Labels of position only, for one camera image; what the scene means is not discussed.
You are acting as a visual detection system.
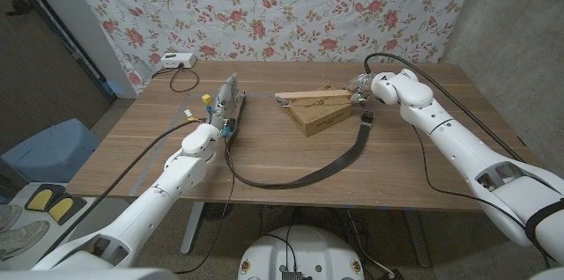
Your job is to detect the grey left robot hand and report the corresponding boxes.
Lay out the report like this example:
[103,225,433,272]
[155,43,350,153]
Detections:
[207,72,246,138]

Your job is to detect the light wooden stick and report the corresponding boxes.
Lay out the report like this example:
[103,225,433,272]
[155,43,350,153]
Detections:
[274,89,356,108]

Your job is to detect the dark leather belt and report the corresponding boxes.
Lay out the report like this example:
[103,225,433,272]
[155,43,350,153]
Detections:
[223,93,376,190]

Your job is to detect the brown cardboard box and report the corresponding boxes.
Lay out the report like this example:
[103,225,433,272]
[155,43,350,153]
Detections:
[285,97,353,137]

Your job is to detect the white power strip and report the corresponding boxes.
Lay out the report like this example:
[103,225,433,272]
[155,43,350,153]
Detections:
[160,52,197,70]

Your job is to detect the black round device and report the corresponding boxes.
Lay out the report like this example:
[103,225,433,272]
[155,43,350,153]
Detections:
[204,202,234,222]

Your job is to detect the floral printed backdrop sheet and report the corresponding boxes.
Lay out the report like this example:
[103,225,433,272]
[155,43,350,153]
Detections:
[59,0,479,96]

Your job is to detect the grey metal table leg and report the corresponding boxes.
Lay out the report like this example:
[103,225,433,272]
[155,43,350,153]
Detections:
[180,202,206,255]
[403,209,432,269]

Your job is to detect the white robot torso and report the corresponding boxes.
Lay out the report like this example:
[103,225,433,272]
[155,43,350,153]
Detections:
[237,225,366,280]

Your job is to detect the blue-grey plastic bin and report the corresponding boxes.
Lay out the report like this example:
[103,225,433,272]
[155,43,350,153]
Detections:
[1,117,101,183]

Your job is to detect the yellow black foot pedal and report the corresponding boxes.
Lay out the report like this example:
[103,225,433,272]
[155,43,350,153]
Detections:
[47,194,88,226]
[25,182,67,213]

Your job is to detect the grey sneaker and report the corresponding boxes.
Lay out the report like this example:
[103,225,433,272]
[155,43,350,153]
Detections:
[0,220,50,260]
[0,203,22,231]

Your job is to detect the thin black power cable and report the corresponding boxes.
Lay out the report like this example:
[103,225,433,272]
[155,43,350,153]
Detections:
[152,66,200,93]

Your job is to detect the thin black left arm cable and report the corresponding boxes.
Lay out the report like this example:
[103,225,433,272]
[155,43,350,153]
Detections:
[174,135,237,275]

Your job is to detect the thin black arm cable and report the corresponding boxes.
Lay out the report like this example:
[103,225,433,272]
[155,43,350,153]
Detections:
[412,124,552,270]
[174,135,237,275]

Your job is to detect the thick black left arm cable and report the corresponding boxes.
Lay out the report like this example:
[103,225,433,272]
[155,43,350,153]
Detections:
[41,117,209,259]

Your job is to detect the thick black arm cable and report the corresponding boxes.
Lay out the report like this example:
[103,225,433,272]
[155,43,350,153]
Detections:
[41,117,209,259]
[363,52,525,163]

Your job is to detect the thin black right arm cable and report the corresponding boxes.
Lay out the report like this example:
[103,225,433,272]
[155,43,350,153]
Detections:
[412,124,552,270]

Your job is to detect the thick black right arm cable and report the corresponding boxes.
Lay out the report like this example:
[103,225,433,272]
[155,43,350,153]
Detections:
[363,52,525,163]

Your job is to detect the black door handle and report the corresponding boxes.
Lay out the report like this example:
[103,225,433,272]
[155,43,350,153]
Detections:
[4,0,33,17]

